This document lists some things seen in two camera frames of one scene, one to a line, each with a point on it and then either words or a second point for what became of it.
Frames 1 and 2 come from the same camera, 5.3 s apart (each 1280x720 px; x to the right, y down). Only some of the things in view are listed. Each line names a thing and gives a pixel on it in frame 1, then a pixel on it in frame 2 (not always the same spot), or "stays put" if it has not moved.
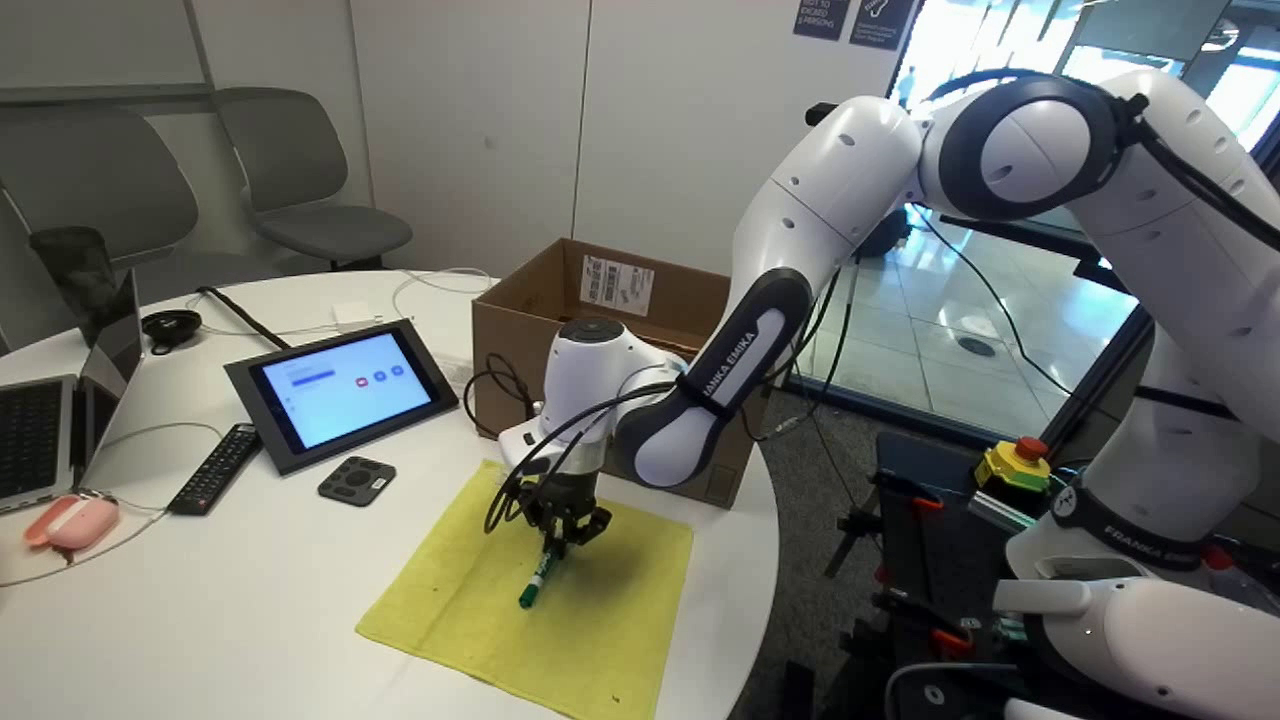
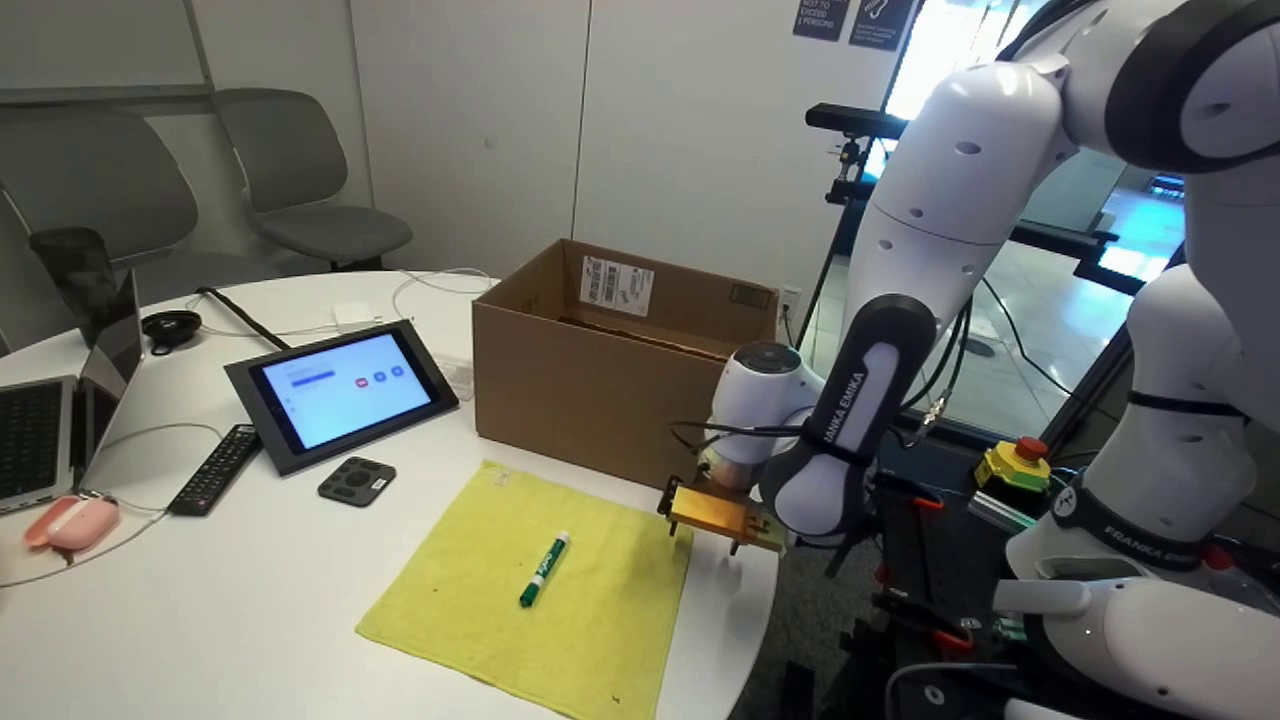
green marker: [529, 595] stays put
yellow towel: [603, 635] stays put
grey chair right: [295, 160] stays put
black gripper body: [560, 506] → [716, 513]
